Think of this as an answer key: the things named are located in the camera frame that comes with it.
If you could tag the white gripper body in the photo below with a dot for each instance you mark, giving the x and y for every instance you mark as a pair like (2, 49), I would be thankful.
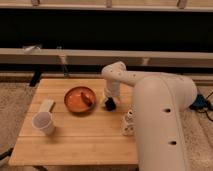
(112, 94)

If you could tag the black eraser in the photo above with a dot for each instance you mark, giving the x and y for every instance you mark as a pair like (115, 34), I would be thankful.
(110, 104)

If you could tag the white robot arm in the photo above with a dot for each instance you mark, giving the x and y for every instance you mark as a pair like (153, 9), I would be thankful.
(157, 101)

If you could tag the brown sausage in bowl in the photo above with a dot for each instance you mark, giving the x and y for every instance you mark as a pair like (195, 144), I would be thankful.
(86, 100)

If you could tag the white small bottle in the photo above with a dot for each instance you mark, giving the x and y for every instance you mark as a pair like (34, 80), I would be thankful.
(127, 125)

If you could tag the orange bowl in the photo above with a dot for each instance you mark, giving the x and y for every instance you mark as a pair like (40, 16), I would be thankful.
(73, 100)

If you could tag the white plastic cup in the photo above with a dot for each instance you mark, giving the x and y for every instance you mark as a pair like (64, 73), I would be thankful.
(43, 122)

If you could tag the black power adapter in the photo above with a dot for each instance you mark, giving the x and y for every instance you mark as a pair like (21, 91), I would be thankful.
(200, 102)

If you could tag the black table leg bracket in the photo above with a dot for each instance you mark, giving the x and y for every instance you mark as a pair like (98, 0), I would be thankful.
(36, 76)

